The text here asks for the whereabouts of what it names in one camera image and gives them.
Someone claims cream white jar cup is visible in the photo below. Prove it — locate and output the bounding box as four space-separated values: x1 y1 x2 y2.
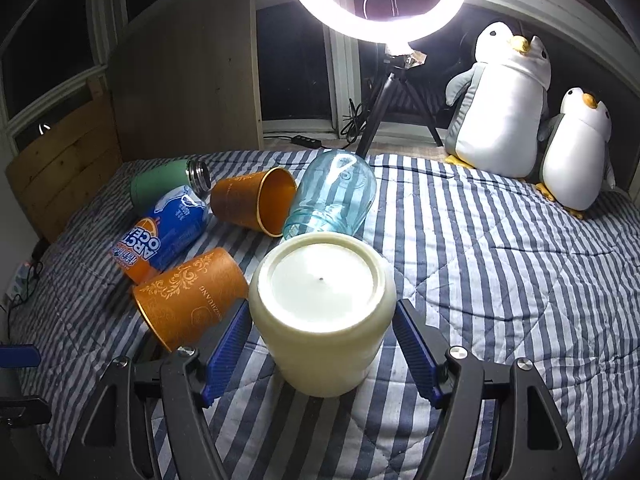
248 233 397 398

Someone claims black tripod stand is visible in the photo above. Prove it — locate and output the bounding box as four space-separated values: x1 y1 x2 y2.
356 51 442 159

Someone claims blue orange drink can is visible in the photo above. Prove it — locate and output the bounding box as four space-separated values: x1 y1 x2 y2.
111 185 209 285

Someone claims large white penguin plush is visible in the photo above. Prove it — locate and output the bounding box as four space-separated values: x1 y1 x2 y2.
445 22 551 179

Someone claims pale wooden board panel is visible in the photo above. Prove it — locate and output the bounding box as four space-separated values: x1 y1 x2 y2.
107 0 264 160

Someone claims white ring light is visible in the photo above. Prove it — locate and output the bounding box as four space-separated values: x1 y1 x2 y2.
298 0 464 56

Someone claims black power strip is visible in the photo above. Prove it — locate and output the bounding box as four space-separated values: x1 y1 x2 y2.
291 134 322 150

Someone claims orange paper cup near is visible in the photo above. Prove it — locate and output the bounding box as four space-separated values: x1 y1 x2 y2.
134 247 248 352

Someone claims orange paper cup far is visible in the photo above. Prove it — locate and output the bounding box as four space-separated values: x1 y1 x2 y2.
209 168 297 238

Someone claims white wall power strip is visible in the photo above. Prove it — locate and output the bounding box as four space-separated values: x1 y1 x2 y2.
2 261 34 306

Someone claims wooden pine headboard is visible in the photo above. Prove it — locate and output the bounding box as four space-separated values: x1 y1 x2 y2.
6 76 122 243

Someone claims green steel thermos bottle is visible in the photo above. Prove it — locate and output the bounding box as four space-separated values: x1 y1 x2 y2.
130 159 212 214

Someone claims orange paper cup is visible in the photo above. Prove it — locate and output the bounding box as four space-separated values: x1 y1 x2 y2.
134 247 248 352
209 168 297 238

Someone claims small white penguin plush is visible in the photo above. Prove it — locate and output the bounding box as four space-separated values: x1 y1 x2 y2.
535 87 616 219

